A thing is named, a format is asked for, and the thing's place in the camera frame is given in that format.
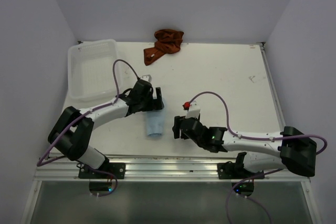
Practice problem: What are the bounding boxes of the white perforated plastic basket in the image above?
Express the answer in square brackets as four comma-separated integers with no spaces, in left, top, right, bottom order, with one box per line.
[68,39,119,101]

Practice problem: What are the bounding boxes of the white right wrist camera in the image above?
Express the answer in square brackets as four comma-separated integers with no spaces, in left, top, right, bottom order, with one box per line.
[183,100,201,119]

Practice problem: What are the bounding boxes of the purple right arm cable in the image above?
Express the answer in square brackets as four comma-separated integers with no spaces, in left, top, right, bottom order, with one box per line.
[188,91,328,224]

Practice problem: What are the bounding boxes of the aluminium front rail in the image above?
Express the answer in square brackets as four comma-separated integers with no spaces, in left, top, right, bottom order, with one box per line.
[33,156,312,183]

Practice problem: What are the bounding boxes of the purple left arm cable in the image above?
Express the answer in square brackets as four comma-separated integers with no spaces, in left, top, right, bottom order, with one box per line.
[36,59,144,196]

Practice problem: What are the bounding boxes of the aluminium right side rail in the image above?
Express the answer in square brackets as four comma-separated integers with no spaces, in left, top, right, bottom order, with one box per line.
[258,42,286,130]

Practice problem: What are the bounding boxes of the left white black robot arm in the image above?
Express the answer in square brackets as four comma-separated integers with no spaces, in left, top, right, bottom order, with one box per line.
[48,79,164,178]

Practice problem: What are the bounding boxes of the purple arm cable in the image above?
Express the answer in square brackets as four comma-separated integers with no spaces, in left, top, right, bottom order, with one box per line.
[188,91,328,224]
[36,59,144,196]

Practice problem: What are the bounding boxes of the brown rust towel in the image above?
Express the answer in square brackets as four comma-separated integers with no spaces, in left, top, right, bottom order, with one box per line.
[143,29,184,66]

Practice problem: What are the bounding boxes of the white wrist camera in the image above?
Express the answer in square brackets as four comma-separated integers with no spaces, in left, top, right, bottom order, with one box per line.
[140,74,152,83]
[183,100,201,119]

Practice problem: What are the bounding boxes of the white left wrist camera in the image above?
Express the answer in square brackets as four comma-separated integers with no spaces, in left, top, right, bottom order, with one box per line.
[140,74,152,83]

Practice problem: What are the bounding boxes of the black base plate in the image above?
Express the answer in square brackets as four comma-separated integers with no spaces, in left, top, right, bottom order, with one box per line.
[217,162,265,179]
[76,162,126,179]

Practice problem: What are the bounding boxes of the aluminium rail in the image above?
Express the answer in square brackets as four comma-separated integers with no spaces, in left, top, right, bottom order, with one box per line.
[258,42,286,130]
[33,156,312,183]

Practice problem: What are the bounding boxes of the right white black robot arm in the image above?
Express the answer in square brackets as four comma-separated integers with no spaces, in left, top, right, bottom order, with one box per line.
[172,116,317,178]

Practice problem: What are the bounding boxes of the light blue towel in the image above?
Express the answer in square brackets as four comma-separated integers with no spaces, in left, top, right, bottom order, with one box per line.
[145,98,166,137]

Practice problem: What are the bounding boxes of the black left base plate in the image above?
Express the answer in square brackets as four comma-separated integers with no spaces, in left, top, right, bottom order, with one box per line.
[76,162,126,179]

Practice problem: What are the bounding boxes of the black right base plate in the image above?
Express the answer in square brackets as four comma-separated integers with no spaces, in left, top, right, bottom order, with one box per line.
[217,162,265,179]

